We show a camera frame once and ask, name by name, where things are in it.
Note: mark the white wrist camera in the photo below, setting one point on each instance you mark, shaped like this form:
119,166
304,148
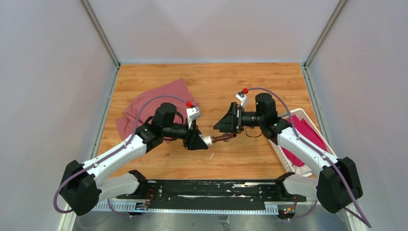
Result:
193,114
241,96

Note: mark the white pipe elbow fitting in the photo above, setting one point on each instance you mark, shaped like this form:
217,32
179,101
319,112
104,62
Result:
208,140

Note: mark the brown metal water faucet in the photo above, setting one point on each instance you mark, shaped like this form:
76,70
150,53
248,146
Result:
225,137

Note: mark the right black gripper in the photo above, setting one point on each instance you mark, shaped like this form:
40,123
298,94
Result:
232,121

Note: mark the dusty pink cloth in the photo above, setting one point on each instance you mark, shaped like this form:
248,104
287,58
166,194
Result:
126,124

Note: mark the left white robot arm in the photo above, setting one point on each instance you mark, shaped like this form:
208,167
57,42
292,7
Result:
83,185

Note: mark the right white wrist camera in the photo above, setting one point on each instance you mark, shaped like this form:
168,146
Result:
241,96

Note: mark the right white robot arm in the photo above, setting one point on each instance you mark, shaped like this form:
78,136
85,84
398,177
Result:
337,182

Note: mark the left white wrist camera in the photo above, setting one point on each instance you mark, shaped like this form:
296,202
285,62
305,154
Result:
193,114

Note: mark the white plastic basket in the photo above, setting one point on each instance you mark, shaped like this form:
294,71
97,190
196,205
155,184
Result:
288,166

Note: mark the magenta cloth in basket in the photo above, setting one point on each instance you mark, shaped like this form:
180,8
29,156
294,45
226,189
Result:
304,129

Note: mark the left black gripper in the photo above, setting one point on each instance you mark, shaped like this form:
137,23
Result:
192,140

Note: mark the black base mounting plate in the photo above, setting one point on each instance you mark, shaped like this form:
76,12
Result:
222,195

